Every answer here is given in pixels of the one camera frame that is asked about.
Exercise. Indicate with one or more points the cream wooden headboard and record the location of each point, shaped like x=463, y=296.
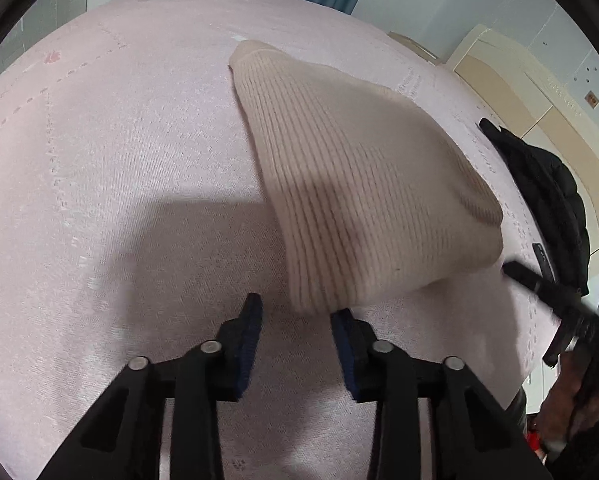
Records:
x=524, y=85

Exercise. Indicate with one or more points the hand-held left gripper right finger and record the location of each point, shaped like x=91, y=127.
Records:
x=349, y=355

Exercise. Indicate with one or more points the pink patterned bed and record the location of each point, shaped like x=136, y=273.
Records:
x=129, y=135

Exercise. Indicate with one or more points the person's right hand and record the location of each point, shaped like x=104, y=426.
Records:
x=564, y=400

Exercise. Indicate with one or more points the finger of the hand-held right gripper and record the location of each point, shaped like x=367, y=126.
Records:
x=562, y=340
x=539, y=285

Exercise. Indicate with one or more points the brown wall switch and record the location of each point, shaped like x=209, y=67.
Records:
x=591, y=100

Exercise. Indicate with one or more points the white panelled wardrobe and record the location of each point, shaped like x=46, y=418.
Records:
x=54, y=5

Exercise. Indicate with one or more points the black padded jacket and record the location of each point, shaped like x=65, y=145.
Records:
x=549, y=195

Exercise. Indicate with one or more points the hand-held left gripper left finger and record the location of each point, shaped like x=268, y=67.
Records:
x=244, y=350

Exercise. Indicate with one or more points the beige ribbed knit sweater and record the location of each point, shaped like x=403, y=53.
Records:
x=359, y=185

